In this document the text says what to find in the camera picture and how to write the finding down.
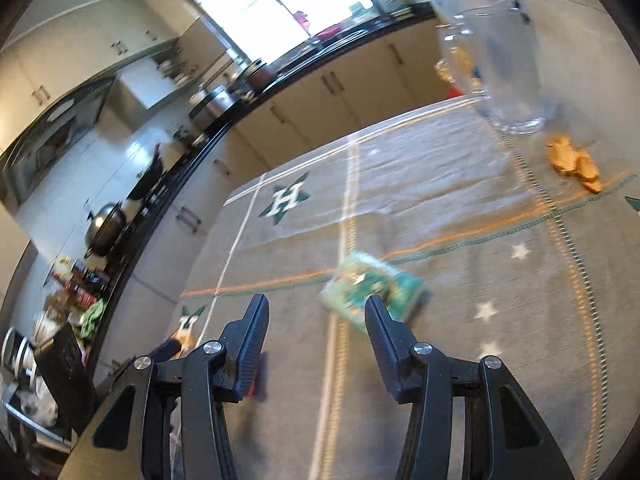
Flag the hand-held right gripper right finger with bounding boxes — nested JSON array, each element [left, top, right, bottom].
[[364, 295, 576, 480]]

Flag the yellow plastic bag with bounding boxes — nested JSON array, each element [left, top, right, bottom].
[[452, 47, 476, 73]]

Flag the grey patterned tablecloth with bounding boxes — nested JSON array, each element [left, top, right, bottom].
[[170, 95, 640, 480]]

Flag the clear plastic bag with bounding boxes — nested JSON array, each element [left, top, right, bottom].
[[10, 385, 61, 426]]

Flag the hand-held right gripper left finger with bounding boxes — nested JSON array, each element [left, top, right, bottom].
[[65, 294, 271, 480]]

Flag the grey wall cabinets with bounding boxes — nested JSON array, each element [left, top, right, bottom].
[[0, 0, 231, 126]]

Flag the black countertop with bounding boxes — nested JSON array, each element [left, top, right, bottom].
[[97, 2, 436, 361]]

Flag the clear plastic jar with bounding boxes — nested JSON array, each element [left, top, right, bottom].
[[434, 5, 547, 135]]

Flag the green snack packet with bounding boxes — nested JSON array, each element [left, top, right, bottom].
[[320, 252, 426, 333]]

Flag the brown pot with lid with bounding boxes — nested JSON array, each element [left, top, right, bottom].
[[245, 60, 276, 92]]

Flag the steel cooking pot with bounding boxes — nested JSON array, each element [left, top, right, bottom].
[[189, 85, 236, 131]]

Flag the steel range hood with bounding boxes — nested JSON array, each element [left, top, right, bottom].
[[0, 77, 118, 206]]

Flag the grey base cabinets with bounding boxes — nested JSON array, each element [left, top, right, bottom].
[[95, 20, 451, 376]]

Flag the green cloth rag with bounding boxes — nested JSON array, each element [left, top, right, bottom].
[[80, 299, 106, 338]]

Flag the steel wok with lid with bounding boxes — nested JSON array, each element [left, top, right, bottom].
[[84, 201, 126, 258]]

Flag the group of small condiment bottles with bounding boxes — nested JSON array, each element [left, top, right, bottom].
[[47, 257, 108, 311]]

